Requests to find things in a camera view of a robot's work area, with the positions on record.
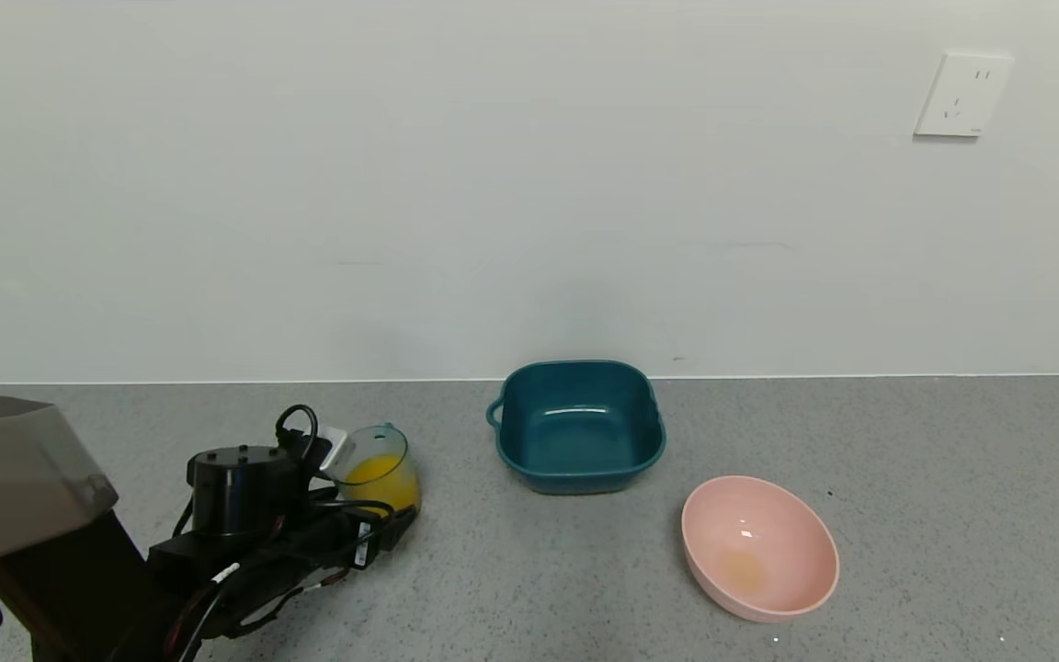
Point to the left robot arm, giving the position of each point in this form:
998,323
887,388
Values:
15,478

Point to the clear cup with orange juice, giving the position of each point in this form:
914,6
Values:
378,441

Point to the pink plastic bowl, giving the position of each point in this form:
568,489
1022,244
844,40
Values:
759,552

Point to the orange juice liquid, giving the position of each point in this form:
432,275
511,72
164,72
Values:
382,478

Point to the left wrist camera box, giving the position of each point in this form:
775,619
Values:
334,449

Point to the dark teal square basin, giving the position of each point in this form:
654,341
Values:
575,441

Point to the white wall socket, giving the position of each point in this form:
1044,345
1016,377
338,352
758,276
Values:
962,94

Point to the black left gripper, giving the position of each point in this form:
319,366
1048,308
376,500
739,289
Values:
368,542

